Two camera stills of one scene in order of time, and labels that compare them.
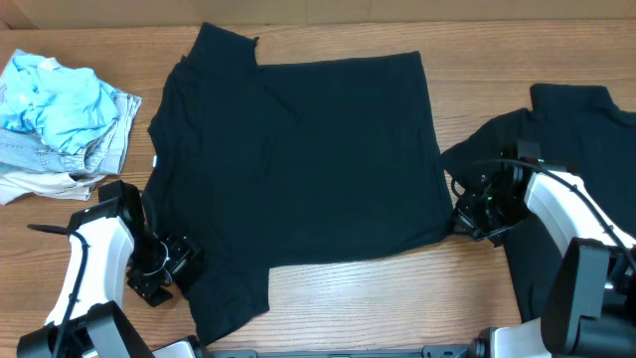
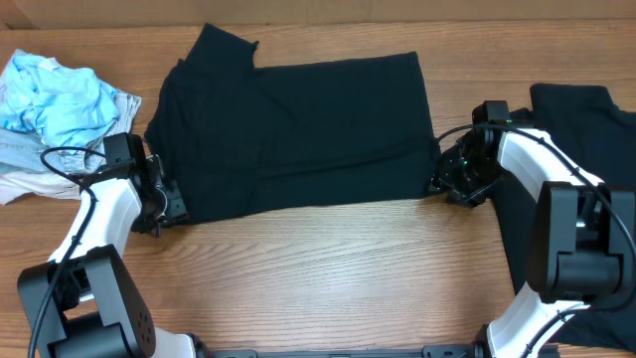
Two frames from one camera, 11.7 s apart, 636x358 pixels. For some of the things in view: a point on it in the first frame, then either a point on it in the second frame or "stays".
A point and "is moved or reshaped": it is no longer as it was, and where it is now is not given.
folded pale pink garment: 70,186 stays
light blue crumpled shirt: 67,106 stays
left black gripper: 175,260 to 174,205
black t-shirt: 260,166 is moved or reshaped
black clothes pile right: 576,126 stays
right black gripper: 473,219 to 448,177
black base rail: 439,351 stays
